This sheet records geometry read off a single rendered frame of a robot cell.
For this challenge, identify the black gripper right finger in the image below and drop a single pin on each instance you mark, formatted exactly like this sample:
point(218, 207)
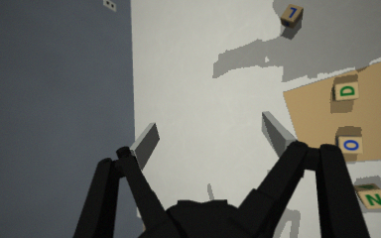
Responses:
point(340, 215)

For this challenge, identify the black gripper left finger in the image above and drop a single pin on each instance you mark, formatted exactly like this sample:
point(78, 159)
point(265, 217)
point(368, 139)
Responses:
point(97, 218)

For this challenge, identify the tan flat mat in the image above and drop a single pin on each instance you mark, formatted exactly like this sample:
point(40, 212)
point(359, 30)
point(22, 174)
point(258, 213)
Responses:
point(317, 119)

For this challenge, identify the tan letter block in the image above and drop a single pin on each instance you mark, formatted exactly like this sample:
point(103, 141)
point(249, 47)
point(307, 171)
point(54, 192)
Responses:
point(369, 194)
point(345, 91)
point(349, 144)
point(292, 16)

